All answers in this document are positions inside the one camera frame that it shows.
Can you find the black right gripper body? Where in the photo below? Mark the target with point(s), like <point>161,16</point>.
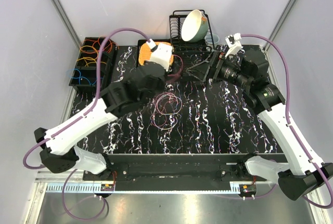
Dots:
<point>226,71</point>

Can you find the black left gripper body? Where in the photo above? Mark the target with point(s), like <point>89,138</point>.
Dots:
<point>161,87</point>

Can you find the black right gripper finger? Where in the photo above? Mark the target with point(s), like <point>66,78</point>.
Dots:
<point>199,75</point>
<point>201,66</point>

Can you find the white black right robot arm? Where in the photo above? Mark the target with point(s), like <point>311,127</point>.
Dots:
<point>304,171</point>

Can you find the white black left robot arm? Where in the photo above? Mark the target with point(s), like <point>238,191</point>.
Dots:
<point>61,153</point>

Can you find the black flat tray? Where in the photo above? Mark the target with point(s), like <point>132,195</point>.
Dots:
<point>190,53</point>

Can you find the light blue cup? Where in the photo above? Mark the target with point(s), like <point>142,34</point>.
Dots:
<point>212,39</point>

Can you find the white ceramic bowl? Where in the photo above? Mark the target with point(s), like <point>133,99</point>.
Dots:
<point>195,26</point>

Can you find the black compartment bin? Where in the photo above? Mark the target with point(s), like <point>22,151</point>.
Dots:
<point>83,78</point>

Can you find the black wire dish rack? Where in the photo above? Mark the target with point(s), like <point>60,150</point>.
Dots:
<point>176,20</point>

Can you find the grey cable duct strip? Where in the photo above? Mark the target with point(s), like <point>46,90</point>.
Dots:
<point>151,187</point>

